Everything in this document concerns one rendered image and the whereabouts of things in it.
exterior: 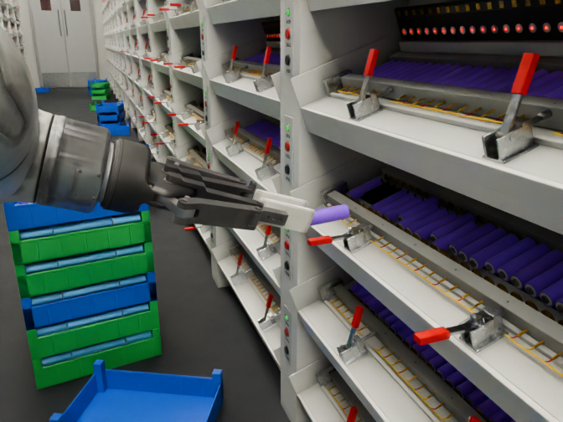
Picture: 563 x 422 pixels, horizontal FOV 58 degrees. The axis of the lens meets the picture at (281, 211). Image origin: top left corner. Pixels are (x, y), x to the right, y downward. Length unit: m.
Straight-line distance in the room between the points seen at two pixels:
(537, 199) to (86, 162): 0.40
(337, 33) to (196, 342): 0.91
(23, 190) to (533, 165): 0.45
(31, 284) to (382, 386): 0.80
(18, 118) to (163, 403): 0.97
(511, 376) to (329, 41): 0.58
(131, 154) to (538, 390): 0.44
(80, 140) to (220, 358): 0.95
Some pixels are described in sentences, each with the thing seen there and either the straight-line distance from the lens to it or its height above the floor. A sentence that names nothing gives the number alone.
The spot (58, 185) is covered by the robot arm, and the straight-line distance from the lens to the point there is 0.51.
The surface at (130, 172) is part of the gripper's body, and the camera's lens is 0.52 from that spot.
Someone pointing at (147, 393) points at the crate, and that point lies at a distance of 1.29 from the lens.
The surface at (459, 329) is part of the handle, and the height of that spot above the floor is 0.51.
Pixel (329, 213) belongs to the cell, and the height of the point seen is 0.58.
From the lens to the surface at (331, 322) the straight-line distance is 0.94.
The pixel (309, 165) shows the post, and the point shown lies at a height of 0.57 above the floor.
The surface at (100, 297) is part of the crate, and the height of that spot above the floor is 0.20.
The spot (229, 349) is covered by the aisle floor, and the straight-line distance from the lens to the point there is 1.41.
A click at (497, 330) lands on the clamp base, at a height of 0.50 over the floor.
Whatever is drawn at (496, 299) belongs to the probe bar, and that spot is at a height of 0.53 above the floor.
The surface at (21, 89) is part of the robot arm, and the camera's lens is 0.35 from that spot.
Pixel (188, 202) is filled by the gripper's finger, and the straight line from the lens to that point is 0.51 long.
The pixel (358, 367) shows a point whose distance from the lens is 0.84.
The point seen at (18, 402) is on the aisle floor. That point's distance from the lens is 1.37.
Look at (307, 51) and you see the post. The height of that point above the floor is 0.77.
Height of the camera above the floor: 0.78
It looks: 19 degrees down
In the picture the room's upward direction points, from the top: straight up
